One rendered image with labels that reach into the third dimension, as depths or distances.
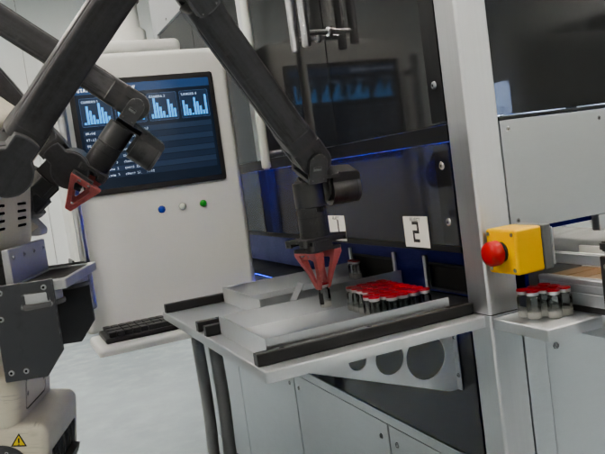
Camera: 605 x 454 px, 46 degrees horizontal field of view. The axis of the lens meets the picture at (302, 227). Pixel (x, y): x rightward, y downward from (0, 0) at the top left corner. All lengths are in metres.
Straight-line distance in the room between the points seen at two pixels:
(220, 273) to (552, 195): 1.08
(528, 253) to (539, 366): 0.25
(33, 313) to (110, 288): 0.77
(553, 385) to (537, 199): 0.33
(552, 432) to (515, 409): 0.10
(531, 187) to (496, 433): 0.43
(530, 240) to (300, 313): 0.49
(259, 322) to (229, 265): 0.71
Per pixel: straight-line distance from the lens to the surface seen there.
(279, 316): 1.39
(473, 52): 1.23
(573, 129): 1.35
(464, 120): 1.21
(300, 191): 1.30
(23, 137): 1.10
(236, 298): 1.61
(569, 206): 1.34
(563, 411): 1.38
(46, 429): 1.33
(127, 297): 2.02
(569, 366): 1.37
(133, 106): 1.52
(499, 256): 1.14
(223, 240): 2.07
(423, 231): 1.35
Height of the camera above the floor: 1.17
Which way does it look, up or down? 5 degrees down
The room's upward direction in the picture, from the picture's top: 8 degrees counter-clockwise
